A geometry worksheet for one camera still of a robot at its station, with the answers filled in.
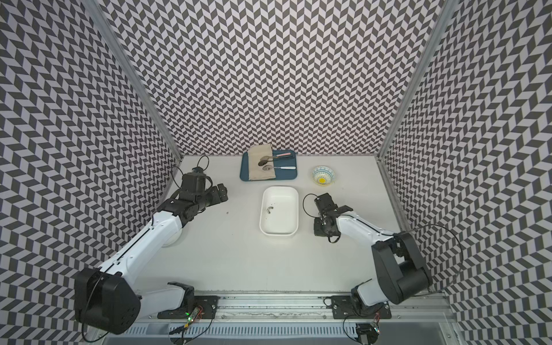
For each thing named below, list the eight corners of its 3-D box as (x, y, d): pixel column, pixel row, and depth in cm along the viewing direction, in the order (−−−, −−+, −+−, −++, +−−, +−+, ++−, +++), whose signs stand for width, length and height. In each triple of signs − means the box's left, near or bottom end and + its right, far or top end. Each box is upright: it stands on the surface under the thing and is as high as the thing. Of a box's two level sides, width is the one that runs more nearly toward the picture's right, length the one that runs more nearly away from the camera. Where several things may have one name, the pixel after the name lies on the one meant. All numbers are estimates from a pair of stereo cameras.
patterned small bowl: (313, 185, 108) (313, 180, 105) (311, 170, 114) (312, 165, 111) (334, 185, 108) (335, 180, 105) (331, 170, 114) (332, 165, 111)
